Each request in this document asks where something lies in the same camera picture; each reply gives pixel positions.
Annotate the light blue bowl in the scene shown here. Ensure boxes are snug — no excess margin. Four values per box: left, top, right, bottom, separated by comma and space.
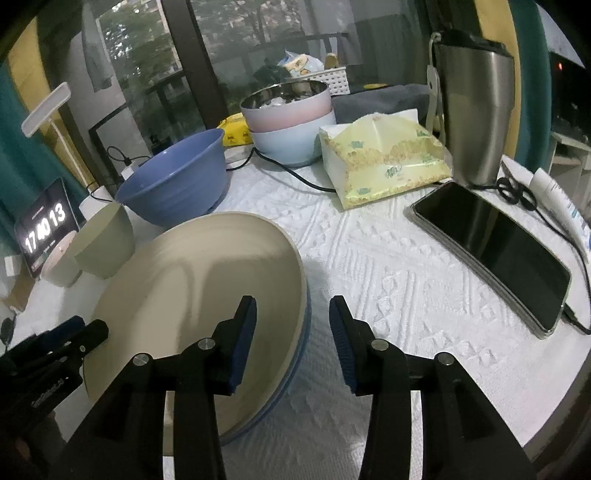
249, 124, 337, 167

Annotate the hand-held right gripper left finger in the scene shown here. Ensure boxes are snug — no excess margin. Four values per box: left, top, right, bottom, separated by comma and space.
46, 295, 258, 480

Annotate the pink steel-lined bowl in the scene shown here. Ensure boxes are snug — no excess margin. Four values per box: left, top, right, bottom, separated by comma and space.
240, 80, 334, 134

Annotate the pink patterned bowl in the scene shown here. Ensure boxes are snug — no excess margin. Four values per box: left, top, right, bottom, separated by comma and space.
41, 233, 84, 288

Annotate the yellow tissue pack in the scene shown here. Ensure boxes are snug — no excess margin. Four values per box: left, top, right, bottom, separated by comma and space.
318, 109, 453, 210

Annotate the beige plate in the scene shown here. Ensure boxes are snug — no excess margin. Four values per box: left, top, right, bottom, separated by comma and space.
84, 213, 308, 437

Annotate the yellow wet wipes pack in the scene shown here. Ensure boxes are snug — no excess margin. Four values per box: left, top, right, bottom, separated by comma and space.
217, 115, 252, 147

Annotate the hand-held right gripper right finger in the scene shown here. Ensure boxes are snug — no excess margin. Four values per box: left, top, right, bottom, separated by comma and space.
329, 295, 539, 480

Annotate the black sliding door frame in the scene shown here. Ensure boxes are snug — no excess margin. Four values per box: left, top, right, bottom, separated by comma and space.
157, 0, 232, 118

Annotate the grey metal stand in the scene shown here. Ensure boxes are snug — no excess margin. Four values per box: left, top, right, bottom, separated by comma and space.
427, 37, 445, 134

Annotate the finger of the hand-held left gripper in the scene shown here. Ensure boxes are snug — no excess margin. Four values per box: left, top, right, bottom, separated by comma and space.
28, 320, 110, 370
9, 315, 88, 356

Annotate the stainless steel tumbler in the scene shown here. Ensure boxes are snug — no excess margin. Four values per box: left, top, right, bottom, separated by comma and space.
431, 28, 515, 188

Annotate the black charger cable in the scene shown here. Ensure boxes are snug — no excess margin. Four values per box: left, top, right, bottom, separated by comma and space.
107, 147, 153, 168

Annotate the large blue bowl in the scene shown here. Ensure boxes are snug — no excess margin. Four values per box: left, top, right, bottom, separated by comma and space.
115, 128, 230, 228

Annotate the long black phone cable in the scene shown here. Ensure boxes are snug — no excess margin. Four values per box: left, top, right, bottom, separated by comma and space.
225, 147, 591, 335

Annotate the black smartphone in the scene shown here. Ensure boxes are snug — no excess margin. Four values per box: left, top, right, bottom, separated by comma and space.
410, 181, 573, 340

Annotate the white desk lamp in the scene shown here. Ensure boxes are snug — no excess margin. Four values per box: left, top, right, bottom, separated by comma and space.
21, 82, 116, 224

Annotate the teal curtain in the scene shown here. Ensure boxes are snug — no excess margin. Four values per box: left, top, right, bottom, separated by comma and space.
508, 0, 555, 162
0, 60, 88, 241

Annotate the cardboard box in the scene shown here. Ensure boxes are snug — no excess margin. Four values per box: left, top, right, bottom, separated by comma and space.
0, 272, 42, 317

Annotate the tablet showing clock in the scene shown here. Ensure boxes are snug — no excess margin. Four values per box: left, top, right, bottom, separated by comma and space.
14, 178, 86, 278

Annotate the white textured tablecloth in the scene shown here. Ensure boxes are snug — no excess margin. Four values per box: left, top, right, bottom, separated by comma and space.
9, 143, 591, 480

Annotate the white cream tube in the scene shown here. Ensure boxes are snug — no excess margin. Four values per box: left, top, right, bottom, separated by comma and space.
501, 154, 591, 254

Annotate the grey folded cloth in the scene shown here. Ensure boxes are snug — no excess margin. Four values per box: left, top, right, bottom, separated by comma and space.
331, 84, 437, 125

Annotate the yellow curtain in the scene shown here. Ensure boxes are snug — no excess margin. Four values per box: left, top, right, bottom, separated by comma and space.
7, 18, 86, 185
475, 0, 525, 153

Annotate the cream bowl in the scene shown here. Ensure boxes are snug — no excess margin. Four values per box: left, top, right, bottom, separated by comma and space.
74, 202, 136, 279

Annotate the white perforated basket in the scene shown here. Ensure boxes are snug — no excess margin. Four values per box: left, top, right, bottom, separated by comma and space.
295, 66, 348, 96

